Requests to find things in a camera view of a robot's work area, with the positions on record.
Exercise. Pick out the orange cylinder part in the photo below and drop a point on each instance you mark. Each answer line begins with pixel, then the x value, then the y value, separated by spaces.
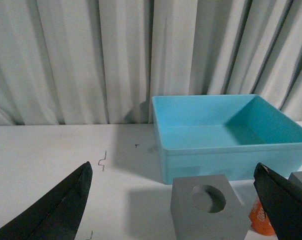
pixel 259 219

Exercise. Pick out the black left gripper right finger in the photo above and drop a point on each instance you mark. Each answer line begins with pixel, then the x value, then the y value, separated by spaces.
pixel 281 199

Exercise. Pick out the blue plastic box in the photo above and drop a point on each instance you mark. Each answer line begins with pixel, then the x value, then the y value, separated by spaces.
pixel 200 135

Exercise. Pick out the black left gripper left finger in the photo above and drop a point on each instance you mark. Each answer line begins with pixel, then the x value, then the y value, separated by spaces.
pixel 56 215

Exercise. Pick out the white pleated curtain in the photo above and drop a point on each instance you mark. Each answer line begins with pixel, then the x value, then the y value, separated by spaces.
pixel 68 62

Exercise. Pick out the gray block with round hole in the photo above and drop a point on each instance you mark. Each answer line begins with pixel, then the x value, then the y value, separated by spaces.
pixel 207 208

